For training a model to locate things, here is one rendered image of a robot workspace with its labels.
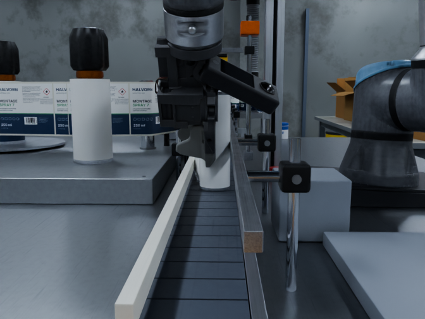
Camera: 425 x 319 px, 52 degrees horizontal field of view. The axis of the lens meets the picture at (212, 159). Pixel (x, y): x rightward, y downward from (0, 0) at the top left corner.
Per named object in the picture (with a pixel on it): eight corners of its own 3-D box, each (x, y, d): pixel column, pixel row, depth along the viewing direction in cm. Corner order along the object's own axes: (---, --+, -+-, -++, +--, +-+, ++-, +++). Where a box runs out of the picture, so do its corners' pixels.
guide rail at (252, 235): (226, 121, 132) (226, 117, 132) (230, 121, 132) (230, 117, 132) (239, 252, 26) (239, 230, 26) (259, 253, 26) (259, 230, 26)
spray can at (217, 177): (200, 185, 77) (200, 64, 73) (231, 185, 76) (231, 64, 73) (197, 191, 71) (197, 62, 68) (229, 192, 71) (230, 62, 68)
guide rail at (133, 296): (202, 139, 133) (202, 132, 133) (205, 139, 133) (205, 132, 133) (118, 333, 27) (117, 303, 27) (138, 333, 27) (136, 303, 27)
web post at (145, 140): (141, 147, 125) (139, 80, 122) (157, 147, 125) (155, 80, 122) (138, 149, 121) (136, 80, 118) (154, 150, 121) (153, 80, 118)
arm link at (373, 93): (379, 130, 95) (384, 67, 94) (435, 135, 83) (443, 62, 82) (337, 129, 90) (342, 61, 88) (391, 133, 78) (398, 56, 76)
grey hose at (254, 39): (245, 78, 124) (246, 0, 120) (257, 78, 123) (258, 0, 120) (245, 78, 120) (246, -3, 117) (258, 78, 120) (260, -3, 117)
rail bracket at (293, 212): (236, 283, 49) (238, 136, 47) (301, 283, 49) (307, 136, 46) (237, 296, 46) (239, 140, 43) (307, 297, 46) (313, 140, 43)
